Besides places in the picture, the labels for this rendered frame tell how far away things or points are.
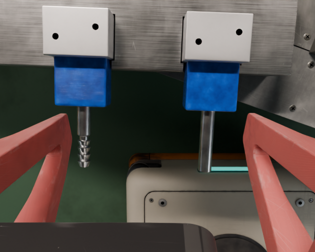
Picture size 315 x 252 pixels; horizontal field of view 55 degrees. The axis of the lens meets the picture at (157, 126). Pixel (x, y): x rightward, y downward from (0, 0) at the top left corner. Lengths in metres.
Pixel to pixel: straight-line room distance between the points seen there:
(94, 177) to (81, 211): 0.15
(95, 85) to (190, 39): 0.08
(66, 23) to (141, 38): 0.06
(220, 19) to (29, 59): 0.16
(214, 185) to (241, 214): 0.12
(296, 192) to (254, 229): 0.16
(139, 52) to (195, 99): 0.06
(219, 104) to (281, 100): 0.10
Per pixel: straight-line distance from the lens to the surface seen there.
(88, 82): 0.26
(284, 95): 0.34
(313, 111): 0.36
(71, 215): 1.28
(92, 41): 0.24
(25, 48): 0.29
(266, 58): 0.28
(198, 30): 0.24
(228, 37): 0.24
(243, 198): 0.94
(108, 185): 1.20
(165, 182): 0.89
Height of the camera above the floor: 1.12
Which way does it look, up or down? 81 degrees down
